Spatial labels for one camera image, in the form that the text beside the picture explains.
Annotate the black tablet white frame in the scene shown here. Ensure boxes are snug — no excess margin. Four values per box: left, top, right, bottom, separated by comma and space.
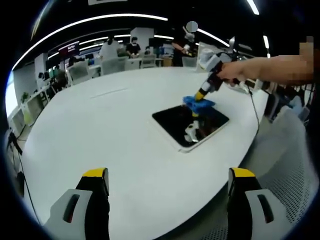
151, 104, 230, 154

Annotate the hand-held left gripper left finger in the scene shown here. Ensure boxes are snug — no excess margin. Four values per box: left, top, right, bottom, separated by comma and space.
44, 167, 111, 240

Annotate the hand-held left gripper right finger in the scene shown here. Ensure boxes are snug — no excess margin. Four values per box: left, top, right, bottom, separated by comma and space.
226, 167, 294, 240

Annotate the thin black cable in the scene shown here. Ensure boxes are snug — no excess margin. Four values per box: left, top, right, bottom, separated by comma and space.
9, 134, 41, 225

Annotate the ceiling air vent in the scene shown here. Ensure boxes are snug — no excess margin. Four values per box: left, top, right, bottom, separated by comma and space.
87, 0, 129, 6

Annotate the white office chair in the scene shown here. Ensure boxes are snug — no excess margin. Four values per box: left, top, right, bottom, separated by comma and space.
68, 61, 90, 81
141, 54, 158, 69
182, 56, 199, 68
101, 57, 126, 75

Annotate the red wall screen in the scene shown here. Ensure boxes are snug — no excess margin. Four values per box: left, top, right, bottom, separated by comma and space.
58, 41, 81, 55

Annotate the white grey device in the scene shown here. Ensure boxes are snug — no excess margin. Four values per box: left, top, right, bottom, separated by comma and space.
236, 81, 251, 94

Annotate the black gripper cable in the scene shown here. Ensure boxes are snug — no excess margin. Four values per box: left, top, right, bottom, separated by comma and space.
246, 84, 261, 136

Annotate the grey mesh chair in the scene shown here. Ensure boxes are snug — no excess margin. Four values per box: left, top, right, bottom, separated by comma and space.
239, 107, 316, 240

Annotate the blue cleaning cloth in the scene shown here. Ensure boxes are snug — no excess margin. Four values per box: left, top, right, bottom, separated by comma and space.
182, 95, 216, 114

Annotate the short ceiling light strip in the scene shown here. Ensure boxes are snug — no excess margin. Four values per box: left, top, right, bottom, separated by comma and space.
246, 0, 261, 16

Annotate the long curved ceiling light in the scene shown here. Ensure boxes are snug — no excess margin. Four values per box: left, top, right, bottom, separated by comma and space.
12, 13, 169, 73

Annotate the black monitor stand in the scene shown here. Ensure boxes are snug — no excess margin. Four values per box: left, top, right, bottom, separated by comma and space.
7, 129, 24, 156

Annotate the person's right hand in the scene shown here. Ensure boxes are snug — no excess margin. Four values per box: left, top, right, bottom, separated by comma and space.
216, 60, 251, 85

